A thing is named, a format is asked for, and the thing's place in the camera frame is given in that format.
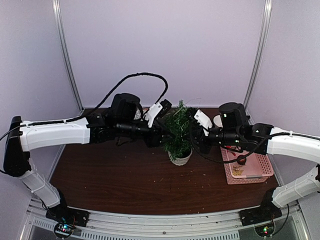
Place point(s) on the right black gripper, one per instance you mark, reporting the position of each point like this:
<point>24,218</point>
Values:
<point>204,148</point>

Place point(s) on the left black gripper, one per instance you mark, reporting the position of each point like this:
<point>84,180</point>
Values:
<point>154,140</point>

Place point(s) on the red bauble ornament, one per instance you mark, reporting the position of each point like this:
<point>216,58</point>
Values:
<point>241,160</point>

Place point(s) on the small green christmas tree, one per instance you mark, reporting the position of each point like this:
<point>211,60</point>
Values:
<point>178,146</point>

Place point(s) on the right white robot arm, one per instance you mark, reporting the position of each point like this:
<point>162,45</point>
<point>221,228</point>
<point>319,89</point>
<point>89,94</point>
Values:
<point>263,139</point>

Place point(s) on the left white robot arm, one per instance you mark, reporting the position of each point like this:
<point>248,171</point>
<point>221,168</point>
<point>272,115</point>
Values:
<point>24,136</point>

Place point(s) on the patterned ceramic plate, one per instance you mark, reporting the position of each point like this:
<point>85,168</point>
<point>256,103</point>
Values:
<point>141,114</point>

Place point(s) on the white ceramic bowl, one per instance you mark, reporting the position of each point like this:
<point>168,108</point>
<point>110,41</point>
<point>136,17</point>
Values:
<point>217,121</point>

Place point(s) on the gold star ornament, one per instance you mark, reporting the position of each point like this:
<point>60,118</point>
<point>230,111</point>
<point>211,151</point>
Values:
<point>237,171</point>

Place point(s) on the pink plastic basket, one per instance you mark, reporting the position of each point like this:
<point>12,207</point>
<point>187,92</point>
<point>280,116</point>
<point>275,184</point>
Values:
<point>257,169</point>

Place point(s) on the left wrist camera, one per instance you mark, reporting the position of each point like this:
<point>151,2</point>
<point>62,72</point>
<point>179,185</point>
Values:
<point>157,110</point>

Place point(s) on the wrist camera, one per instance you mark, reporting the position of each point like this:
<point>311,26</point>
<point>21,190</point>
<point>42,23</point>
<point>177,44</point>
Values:
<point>157,110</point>
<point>202,120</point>

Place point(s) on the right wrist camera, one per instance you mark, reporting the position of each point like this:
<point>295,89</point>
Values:
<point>202,120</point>

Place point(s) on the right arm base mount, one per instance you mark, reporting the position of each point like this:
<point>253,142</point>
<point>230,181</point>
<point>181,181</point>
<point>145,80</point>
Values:
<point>258,215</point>

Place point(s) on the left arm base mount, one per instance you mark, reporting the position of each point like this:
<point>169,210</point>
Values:
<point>73,216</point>

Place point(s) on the left aluminium frame post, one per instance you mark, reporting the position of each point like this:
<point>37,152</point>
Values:
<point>65,53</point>

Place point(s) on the aluminium frame post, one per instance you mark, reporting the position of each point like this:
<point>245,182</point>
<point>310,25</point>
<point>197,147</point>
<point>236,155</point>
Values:
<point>263,36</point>
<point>65,53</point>

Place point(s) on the right aluminium frame post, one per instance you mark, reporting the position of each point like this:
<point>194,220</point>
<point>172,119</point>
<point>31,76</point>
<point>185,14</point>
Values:
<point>263,36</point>

